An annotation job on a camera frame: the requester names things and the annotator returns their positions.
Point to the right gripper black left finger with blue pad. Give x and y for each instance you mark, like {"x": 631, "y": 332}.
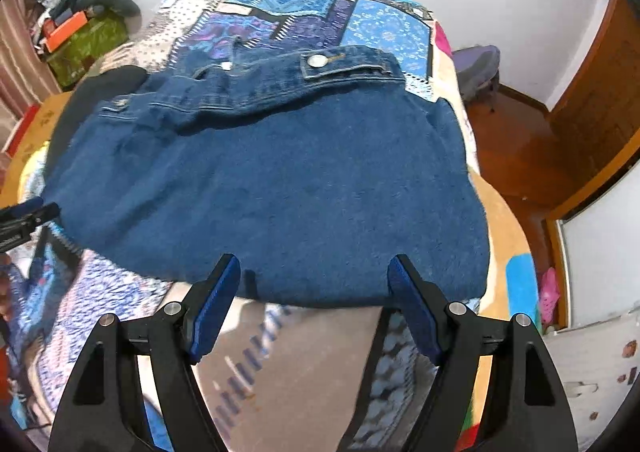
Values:
{"x": 178, "y": 342}

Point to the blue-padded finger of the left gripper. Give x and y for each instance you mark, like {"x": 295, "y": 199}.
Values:
{"x": 20, "y": 210}

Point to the blue patchwork quilt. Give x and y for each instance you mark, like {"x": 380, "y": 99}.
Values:
{"x": 58, "y": 289}

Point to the grey purple backpack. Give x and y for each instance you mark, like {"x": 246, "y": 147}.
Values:
{"x": 478, "y": 71}

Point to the blue denim jacket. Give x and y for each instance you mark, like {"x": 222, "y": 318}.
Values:
{"x": 314, "y": 168}

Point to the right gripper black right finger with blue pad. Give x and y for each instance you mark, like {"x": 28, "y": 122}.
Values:
{"x": 417, "y": 384}

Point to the pink croc shoe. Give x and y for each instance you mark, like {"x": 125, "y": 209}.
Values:
{"x": 548, "y": 297}

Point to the striped red curtain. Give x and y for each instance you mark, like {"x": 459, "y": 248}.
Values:
{"x": 25, "y": 79}

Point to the wooden door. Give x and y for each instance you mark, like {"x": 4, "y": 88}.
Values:
{"x": 598, "y": 114}

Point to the black folded garment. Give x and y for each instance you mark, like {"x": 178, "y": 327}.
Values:
{"x": 89, "y": 94}

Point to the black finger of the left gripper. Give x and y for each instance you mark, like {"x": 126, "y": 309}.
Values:
{"x": 41, "y": 215}

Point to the orange box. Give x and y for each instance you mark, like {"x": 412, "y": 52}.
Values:
{"x": 63, "y": 32}

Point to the green storage box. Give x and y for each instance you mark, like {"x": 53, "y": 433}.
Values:
{"x": 100, "y": 35}

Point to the white suitcase with stickers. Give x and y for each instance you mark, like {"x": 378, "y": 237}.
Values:
{"x": 598, "y": 365}

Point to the wooden lap desk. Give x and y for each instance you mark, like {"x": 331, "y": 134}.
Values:
{"x": 37, "y": 133}

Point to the red box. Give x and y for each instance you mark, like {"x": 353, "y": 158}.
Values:
{"x": 18, "y": 132}

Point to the colourful fleece blanket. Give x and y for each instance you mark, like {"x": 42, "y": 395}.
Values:
{"x": 506, "y": 237}

